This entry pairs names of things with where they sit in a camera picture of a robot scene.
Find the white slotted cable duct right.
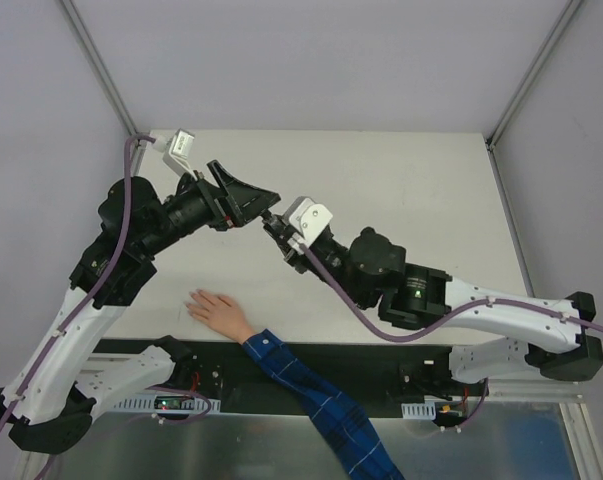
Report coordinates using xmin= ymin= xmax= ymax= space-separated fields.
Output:
xmin=401 ymin=401 xmax=437 ymax=421

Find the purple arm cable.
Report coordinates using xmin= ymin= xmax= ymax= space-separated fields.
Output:
xmin=0 ymin=133 xmax=155 ymax=480
xmin=300 ymin=244 xmax=603 ymax=364

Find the aluminium frame post right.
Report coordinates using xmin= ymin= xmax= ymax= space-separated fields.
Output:
xmin=485 ymin=0 xmax=587 ymax=152

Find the white slotted cable duct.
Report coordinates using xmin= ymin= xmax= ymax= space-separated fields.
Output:
xmin=100 ymin=392 xmax=221 ymax=415
xmin=401 ymin=401 xmax=437 ymax=421

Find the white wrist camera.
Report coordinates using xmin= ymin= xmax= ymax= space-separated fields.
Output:
xmin=152 ymin=129 xmax=195 ymax=177
xmin=283 ymin=196 xmax=333 ymax=252

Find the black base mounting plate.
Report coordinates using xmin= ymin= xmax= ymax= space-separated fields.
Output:
xmin=90 ymin=338 xmax=487 ymax=417

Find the white slotted cable duct left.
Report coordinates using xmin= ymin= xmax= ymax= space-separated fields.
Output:
xmin=100 ymin=392 xmax=221 ymax=415

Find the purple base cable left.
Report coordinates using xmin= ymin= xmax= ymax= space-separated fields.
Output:
xmin=145 ymin=382 xmax=215 ymax=426

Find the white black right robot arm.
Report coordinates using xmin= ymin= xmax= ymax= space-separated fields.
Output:
xmin=263 ymin=213 xmax=603 ymax=395

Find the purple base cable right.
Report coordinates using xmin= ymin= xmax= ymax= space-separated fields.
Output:
xmin=405 ymin=377 xmax=492 ymax=439

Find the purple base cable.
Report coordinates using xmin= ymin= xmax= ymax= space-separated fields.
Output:
xmin=145 ymin=382 xmax=215 ymax=426
xmin=405 ymin=377 xmax=492 ymax=439

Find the aluminium frame post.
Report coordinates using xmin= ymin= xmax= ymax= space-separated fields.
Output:
xmin=55 ymin=0 xmax=147 ymax=149
xmin=485 ymin=0 xmax=587 ymax=152

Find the blue plaid sleeve forearm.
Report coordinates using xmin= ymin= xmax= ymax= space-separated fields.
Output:
xmin=242 ymin=330 xmax=404 ymax=480

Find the person's bare hand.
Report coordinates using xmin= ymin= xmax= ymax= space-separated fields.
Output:
xmin=186 ymin=289 xmax=256 ymax=344

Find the black nail polish brush cap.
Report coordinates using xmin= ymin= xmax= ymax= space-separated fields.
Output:
xmin=261 ymin=210 xmax=280 ymax=225

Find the aluminium frame post left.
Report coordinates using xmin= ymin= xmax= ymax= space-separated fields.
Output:
xmin=55 ymin=0 xmax=147 ymax=149

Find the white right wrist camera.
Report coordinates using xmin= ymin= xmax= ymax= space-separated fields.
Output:
xmin=283 ymin=196 xmax=333 ymax=252

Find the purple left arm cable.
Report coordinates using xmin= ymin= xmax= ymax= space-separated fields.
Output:
xmin=0 ymin=133 xmax=155 ymax=480

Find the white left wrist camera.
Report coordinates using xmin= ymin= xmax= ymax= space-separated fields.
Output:
xmin=152 ymin=129 xmax=195 ymax=177

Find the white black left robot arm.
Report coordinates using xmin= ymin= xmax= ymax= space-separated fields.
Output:
xmin=0 ymin=160 xmax=280 ymax=455

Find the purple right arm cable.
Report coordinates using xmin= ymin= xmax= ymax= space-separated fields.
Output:
xmin=300 ymin=244 xmax=603 ymax=364

